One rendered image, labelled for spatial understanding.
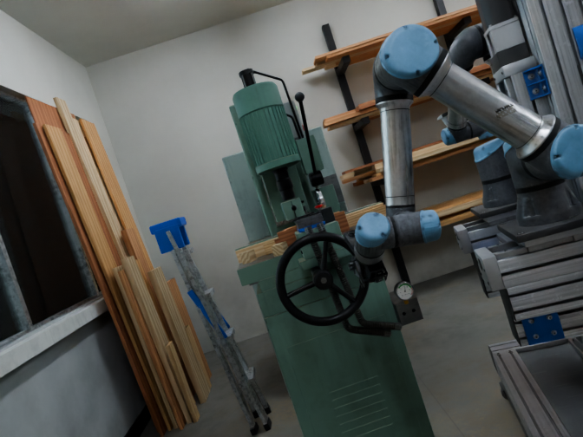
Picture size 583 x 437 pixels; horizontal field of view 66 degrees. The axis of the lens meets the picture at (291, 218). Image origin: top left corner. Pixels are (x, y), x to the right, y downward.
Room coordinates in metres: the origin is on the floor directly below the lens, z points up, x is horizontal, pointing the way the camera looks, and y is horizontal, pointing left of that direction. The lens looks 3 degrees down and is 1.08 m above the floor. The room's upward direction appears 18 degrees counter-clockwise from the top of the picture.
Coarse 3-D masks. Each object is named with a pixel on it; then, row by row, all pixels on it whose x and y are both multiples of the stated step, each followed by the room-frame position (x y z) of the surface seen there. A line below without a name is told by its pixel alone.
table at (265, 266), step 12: (300, 252) 1.55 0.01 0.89; (336, 252) 1.46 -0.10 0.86; (348, 252) 1.46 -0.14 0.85; (240, 264) 1.65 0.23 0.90; (252, 264) 1.54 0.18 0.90; (264, 264) 1.54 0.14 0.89; (276, 264) 1.54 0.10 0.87; (288, 264) 1.54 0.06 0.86; (300, 264) 1.45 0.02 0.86; (312, 264) 1.45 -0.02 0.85; (240, 276) 1.53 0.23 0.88; (252, 276) 1.54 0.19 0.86; (264, 276) 1.54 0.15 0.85
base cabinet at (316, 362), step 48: (384, 288) 1.56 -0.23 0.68; (288, 336) 1.54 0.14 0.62; (336, 336) 1.54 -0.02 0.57; (384, 336) 1.55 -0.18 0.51; (288, 384) 1.54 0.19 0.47; (336, 384) 1.54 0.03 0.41; (384, 384) 1.55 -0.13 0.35; (336, 432) 1.54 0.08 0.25; (384, 432) 1.55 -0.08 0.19; (432, 432) 1.56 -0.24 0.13
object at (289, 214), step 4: (288, 200) 1.78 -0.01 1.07; (292, 200) 1.66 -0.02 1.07; (296, 200) 1.66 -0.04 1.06; (300, 200) 1.67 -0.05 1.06; (280, 204) 1.78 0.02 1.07; (284, 204) 1.66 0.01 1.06; (288, 204) 1.66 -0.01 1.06; (292, 204) 1.66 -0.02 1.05; (296, 204) 1.66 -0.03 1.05; (300, 204) 1.66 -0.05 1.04; (284, 208) 1.66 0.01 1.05; (288, 208) 1.66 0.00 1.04; (300, 208) 1.66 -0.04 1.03; (284, 212) 1.72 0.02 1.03; (288, 212) 1.66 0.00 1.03; (292, 212) 1.66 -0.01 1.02; (296, 212) 1.66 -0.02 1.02; (300, 212) 1.66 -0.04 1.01; (304, 212) 1.66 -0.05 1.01; (288, 216) 1.66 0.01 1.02; (292, 216) 1.66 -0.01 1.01; (296, 216) 1.66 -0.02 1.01; (288, 220) 1.66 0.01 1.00
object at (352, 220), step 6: (372, 210) 1.72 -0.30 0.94; (378, 210) 1.72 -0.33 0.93; (384, 210) 1.72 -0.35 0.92; (354, 216) 1.71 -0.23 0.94; (360, 216) 1.71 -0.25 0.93; (348, 222) 1.71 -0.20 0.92; (354, 222) 1.71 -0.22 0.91; (264, 246) 1.69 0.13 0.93; (270, 246) 1.70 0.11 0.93; (270, 252) 1.70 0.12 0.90
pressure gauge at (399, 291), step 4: (396, 284) 1.51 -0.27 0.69; (400, 284) 1.50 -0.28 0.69; (408, 284) 1.50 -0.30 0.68; (396, 288) 1.50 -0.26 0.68; (400, 288) 1.50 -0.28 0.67; (404, 288) 1.50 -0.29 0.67; (408, 288) 1.50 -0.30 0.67; (412, 288) 1.50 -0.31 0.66; (396, 292) 1.49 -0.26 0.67; (400, 292) 1.50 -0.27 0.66; (404, 292) 1.50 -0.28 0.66; (408, 292) 1.50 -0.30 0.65; (412, 292) 1.50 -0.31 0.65; (396, 296) 1.51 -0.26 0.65; (400, 296) 1.50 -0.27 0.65; (404, 296) 1.50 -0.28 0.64; (408, 296) 1.50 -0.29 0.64; (412, 296) 1.50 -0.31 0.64; (404, 300) 1.50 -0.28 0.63; (408, 300) 1.52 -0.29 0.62
